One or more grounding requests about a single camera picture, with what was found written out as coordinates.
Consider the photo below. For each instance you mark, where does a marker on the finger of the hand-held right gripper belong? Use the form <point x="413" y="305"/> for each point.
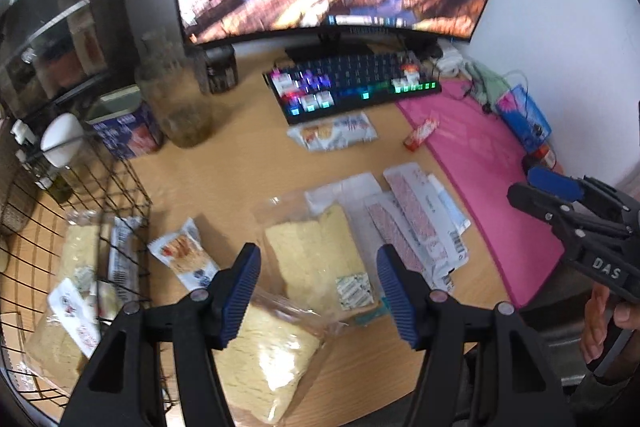
<point x="555" y="186"/>
<point x="535" y="202"/>

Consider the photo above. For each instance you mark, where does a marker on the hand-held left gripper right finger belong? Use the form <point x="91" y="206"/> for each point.
<point x="397" y="302"/>

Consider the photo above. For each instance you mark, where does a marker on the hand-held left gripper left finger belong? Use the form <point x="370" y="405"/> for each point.
<point x="240" y="297"/>

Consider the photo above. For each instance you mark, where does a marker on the small packet with bread picture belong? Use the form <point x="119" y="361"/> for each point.
<point x="182" y="254"/>

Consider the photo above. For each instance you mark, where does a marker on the clear noodle packet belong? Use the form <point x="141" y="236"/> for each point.
<point x="320" y="252"/>

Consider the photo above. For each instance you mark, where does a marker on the long white snack packet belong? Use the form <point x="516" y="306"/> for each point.
<point x="125" y="257"/>

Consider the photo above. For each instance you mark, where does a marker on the white red print packet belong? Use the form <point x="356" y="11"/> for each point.
<point x="75" y="317"/>

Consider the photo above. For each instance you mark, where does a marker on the small sliced bread bag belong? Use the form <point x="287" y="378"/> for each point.
<point x="55" y="347"/>

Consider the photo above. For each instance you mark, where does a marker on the person's right hand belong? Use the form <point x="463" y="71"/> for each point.
<point x="595" y="327"/>

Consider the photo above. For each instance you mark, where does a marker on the teal sachet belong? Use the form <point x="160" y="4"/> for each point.
<point x="372" y="314"/>

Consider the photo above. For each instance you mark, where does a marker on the pink mouse mat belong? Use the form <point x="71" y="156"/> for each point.
<point x="475" y="167"/>

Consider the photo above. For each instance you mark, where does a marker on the blue tissue pack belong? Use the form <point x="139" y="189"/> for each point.
<point x="522" y="117"/>

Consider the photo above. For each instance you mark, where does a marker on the pale green cloth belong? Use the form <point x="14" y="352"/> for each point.
<point x="485" y="82"/>

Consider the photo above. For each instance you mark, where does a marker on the small red packet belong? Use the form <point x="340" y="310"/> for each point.
<point x="421" y="134"/>

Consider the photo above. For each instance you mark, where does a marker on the white snack packet orange picture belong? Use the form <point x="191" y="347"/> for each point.
<point x="330" y="132"/>

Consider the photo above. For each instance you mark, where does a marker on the blue tissue box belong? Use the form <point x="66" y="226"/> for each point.
<point x="125" y="132"/>

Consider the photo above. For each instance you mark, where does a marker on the large glass jar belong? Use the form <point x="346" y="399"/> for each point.
<point x="175" y="102"/>

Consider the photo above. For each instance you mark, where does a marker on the backlit mechanical keyboard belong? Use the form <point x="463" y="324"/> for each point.
<point x="360" y="77"/>

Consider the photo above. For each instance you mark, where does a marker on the black jar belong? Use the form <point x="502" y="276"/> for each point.
<point x="217" y="69"/>

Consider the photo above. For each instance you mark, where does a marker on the white rounded gadget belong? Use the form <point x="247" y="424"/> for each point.
<point x="61" y="139"/>

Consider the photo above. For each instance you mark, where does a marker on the small white bottle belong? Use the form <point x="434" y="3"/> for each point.
<point x="24" y="132"/>

